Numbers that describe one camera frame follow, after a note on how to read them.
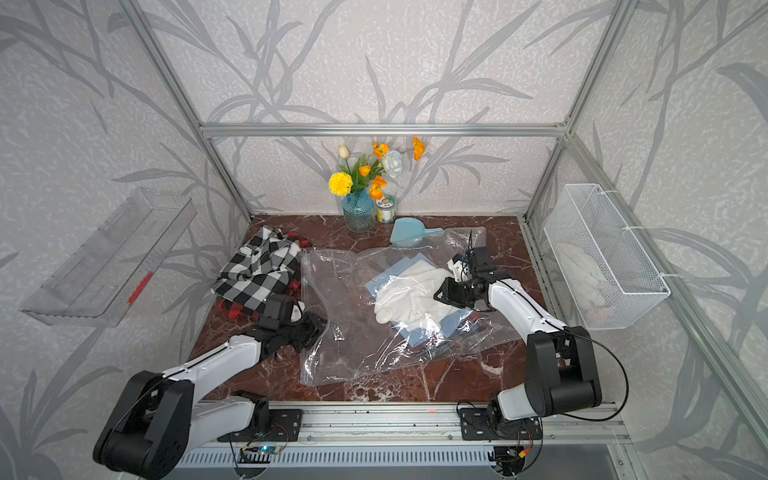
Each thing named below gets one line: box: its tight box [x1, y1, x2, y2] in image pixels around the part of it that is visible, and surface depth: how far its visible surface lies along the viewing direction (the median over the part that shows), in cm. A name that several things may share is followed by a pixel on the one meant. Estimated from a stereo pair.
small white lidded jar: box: [375, 194, 397, 224], surface depth 118 cm
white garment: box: [374, 259, 463, 329], surface depth 92 cm
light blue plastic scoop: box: [390, 217, 444, 248], surface depth 118 cm
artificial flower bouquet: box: [328, 137, 425, 200], surface depth 93 cm
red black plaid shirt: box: [220, 233, 313, 320], surface depth 93 cm
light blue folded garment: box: [364, 252, 475, 348], surface depth 87 cm
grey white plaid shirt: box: [212, 227, 302, 313], surface depth 95 cm
